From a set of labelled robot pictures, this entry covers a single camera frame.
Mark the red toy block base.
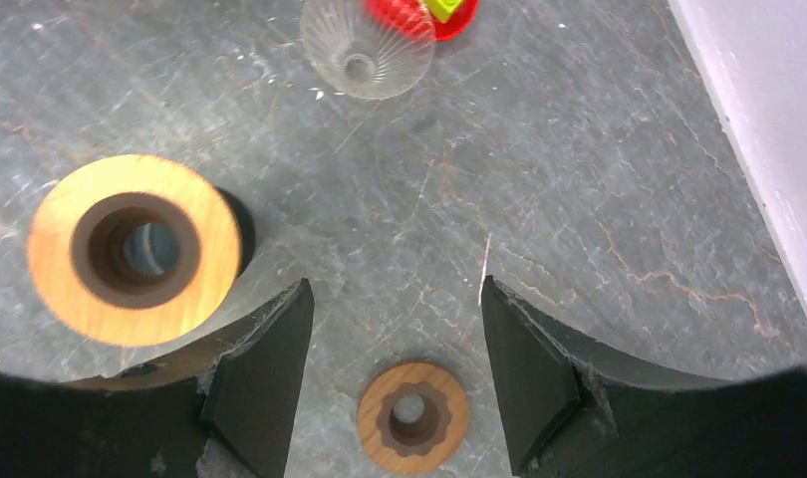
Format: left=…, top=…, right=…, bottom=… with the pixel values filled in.
left=364, top=0, right=478, bottom=42

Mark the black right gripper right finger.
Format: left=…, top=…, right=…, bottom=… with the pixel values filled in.
left=481, top=277, right=807, bottom=477

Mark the lime green toy brick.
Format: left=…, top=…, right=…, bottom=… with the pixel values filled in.
left=423, top=0, right=463, bottom=23

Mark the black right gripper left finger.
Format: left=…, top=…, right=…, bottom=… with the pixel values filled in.
left=0, top=279, right=314, bottom=477

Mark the clear ribbed glass dripper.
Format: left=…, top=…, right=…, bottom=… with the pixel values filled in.
left=300, top=0, right=436, bottom=100

